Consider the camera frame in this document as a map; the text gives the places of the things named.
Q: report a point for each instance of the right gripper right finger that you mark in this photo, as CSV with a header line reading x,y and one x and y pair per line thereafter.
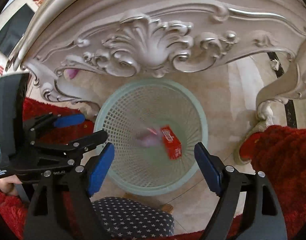
x,y
262,217

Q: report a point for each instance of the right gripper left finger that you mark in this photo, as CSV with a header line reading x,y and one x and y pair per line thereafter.
x,y
61,207

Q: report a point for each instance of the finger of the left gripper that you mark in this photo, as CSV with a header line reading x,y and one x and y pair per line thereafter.
x,y
74,150
68,119

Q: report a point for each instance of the small red carton box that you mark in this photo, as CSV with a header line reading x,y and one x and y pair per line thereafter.
x,y
171,143

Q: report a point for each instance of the person's left hand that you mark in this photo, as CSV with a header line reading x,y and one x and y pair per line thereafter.
x,y
7,185

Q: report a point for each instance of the light green mesh wastebasket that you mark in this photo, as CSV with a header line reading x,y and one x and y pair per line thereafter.
x,y
133,116

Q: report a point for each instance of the red fuzzy right sleeve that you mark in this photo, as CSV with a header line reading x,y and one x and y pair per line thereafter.
x,y
280,152

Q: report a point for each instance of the star patterned navy cushion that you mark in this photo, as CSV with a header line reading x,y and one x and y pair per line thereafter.
x,y
127,219

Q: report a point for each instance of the ornate white carved table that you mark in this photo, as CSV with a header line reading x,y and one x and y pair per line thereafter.
x,y
243,59

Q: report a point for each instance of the wall mounted black television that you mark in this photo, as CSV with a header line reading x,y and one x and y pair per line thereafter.
x,y
14,29

